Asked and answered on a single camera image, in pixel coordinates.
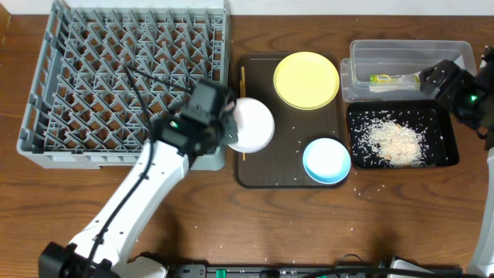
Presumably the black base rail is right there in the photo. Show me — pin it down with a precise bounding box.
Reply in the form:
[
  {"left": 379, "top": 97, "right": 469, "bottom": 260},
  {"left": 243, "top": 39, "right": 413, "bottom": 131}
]
[{"left": 127, "top": 253, "right": 475, "bottom": 278}]

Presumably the clear plastic bin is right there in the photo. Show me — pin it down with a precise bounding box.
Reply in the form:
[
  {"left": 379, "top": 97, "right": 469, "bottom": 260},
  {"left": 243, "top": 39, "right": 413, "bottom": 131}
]
[{"left": 340, "top": 39, "right": 477, "bottom": 103}]

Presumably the pile of rice waste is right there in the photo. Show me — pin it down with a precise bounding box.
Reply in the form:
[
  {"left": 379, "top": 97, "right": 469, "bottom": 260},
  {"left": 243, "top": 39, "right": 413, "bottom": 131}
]
[{"left": 364, "top": 120, "right": 425, "bottom": 168}]

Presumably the white bowl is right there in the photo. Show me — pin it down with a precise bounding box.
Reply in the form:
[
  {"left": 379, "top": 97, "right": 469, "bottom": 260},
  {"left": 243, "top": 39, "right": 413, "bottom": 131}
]
[{"left": 228, "top": 97, "right": 275, "bottom": 153}]

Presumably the green white snack wrapper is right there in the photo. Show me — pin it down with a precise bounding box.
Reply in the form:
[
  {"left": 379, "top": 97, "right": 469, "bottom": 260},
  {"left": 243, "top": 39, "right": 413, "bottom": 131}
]
[{"left": 370, "top": 73, "right": 420, "bottom": 86}]

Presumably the yellow plate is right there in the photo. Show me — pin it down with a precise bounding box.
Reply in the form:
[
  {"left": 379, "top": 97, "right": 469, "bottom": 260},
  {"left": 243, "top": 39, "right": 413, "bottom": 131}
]
[{"left": 273, "top": 52, "right": 340, "bottom": 110}]

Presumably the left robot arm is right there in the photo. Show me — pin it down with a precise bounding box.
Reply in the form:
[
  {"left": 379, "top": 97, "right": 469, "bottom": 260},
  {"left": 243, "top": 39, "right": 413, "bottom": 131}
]
[{"left": 38, "top": 80, "right": 238, "bottom": 277}]

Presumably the grey dish rack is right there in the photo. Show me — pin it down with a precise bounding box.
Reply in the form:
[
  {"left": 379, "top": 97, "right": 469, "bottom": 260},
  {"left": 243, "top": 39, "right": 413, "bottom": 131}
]
[{"left": 16, "top": 1, "right": 230, "bottom": 169}]

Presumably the brown serving tray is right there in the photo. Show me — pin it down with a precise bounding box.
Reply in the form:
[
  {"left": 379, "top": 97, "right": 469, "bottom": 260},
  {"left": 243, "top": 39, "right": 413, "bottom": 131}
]
[{"left": 234, "top": 53, "right": 347, "bottom": 189}]

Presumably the light blue bowl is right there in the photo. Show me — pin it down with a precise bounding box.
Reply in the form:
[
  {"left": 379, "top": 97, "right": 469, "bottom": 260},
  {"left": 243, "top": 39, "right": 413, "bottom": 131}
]
[{"left": 302, "top": 138, "right": 351, "bottom": 185}]

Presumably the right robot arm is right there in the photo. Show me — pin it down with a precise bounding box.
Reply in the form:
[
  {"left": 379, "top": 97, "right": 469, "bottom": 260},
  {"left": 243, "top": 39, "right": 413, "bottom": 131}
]
[{"left": 419, "top": 46, "right": 493, "bottom": 277}]

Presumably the wooden chopstick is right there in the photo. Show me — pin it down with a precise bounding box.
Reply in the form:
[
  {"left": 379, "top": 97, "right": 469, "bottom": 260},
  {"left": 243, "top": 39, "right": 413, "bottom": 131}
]
[
  {"left": 239, "top": 66, "right": 246, "bottom": 98},
  {"left": 239, "top": 80, "right": 245, "bottom": 161}
]

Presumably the black waste tray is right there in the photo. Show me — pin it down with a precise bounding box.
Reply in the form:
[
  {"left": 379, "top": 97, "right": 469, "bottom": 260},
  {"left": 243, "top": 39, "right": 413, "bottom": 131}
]
[{"left": 347, "top": 100, "right": 459, "bottom": 169}]

